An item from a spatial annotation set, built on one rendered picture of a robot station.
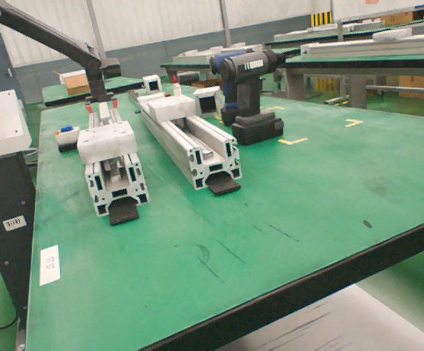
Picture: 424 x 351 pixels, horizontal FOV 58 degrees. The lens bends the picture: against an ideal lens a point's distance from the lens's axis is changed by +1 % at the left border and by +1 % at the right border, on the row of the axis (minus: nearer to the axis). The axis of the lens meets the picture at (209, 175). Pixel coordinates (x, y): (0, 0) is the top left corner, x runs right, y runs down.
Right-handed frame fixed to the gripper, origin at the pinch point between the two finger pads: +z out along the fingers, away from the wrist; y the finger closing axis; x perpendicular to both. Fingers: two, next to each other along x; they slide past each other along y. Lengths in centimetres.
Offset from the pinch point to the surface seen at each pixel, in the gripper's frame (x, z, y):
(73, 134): -20.3, -0.3, -11.4
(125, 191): -83, 2, 0
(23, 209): -4.0, 26.3, -37.7
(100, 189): -84, 0, -4
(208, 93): -21.4, -4.2, 36.7
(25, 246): -4, 41, -42
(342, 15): 223, -20, 266
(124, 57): 1104, -7, 107
